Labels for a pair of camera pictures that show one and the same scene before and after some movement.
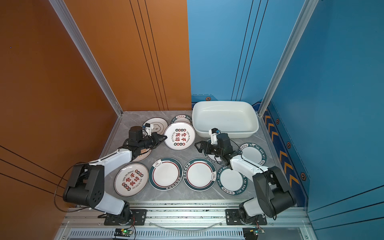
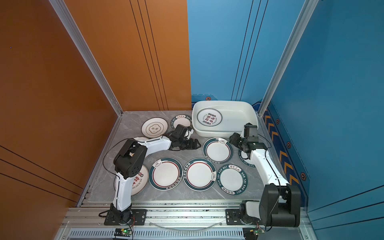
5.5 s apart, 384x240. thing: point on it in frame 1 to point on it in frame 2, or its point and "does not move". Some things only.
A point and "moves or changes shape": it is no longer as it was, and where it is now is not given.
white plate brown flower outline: [160, 126] does not move
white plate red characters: [180, 135] moves or changes shape
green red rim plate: [199, 174] does not move
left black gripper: [154, 137] to [191, 146]
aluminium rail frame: [190, 220] does not move
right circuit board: [252, 233] does not move
